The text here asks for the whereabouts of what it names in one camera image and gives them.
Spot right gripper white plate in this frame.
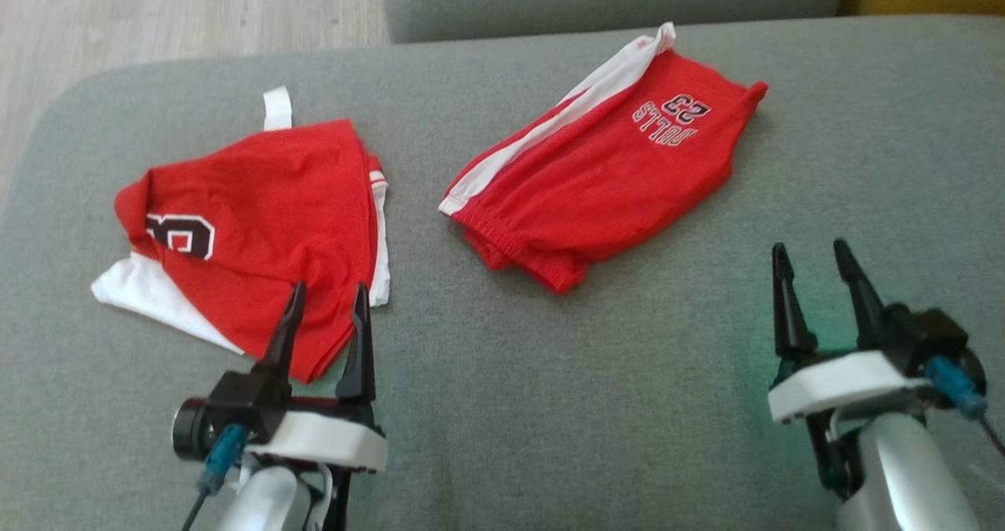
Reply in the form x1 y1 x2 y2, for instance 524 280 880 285
768 239 937 491

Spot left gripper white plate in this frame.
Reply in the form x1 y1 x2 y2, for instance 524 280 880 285
247 281 389 531

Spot red basketball jersey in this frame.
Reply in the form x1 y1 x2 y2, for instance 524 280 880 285
90 86 391 384

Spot red basketball shorts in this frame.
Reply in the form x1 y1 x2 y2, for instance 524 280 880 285
438 22 769 295

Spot grey fabric sofa seat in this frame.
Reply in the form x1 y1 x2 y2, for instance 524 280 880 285
0 14 1005 531

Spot right black cable blue plug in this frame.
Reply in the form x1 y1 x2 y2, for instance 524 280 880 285
925 356 1005 460

